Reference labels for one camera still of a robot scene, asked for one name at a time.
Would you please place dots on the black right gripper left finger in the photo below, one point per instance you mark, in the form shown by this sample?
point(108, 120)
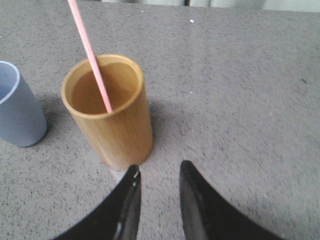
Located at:
point(117, 217)

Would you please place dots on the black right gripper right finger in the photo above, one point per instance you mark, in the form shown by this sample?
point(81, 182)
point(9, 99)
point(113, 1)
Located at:
point(206, 215)

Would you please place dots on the pink chopstick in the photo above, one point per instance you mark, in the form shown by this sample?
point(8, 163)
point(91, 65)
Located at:
point(90, 54)

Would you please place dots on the blue plastic cup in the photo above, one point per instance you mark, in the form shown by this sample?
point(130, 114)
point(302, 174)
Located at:
point(22, 120)

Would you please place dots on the bamboo wooden cup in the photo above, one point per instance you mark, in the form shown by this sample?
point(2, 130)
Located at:
point(123, 137)

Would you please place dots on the grey curtain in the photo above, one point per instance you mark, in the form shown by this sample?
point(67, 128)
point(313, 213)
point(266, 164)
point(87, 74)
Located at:
point(312, 6)

